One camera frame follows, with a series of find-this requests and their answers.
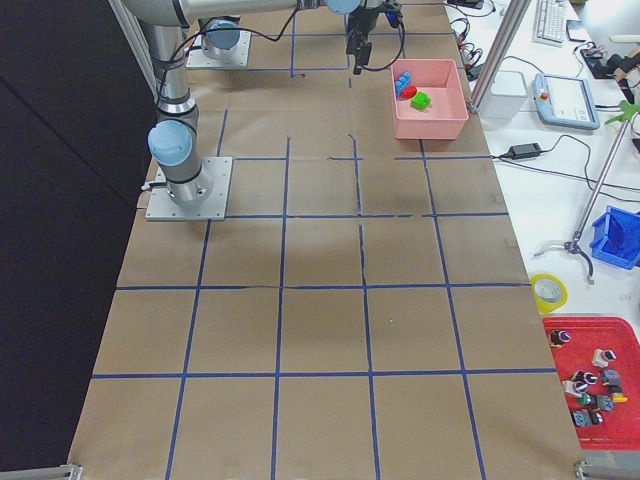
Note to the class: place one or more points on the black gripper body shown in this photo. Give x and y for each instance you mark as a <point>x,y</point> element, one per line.
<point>361,21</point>

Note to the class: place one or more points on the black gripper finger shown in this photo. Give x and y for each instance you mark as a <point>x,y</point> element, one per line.
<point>365,52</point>
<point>356,67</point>

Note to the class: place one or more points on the blue toy block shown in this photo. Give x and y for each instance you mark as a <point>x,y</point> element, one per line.
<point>402,83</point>

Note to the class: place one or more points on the pink plastic box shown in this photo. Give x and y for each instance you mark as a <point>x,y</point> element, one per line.
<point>445,116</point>

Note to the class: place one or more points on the red toy block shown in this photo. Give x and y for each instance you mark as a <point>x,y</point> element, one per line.
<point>409,92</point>

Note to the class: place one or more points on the green toy block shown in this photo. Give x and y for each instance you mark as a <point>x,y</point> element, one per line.
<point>420,101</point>

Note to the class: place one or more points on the white cube device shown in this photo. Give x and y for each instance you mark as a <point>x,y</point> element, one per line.
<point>506,96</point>

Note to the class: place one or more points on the white keyboard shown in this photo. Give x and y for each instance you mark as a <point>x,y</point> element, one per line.
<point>549,22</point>

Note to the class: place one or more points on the black power adapter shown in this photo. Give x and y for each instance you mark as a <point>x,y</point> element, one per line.
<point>524,151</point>

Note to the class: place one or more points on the teach pendant tablet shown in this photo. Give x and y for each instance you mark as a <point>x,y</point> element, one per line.
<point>565,101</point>

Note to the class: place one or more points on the brown paper table cover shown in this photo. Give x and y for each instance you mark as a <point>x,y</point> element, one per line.
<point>363,312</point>

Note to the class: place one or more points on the grabber reach tool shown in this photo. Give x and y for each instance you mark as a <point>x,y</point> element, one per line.
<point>572,246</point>

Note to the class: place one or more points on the green plastic clamp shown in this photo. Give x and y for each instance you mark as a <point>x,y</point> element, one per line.
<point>627,112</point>

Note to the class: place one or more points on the yellow tape roll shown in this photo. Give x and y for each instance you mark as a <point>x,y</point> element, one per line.
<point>549,291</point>

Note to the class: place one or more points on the blue storage bin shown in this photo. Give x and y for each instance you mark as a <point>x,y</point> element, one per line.
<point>616,238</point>

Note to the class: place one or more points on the red tray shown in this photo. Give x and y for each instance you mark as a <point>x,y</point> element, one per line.
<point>597,361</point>

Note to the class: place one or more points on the aluminium frame post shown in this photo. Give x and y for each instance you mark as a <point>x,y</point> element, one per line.
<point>505,34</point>

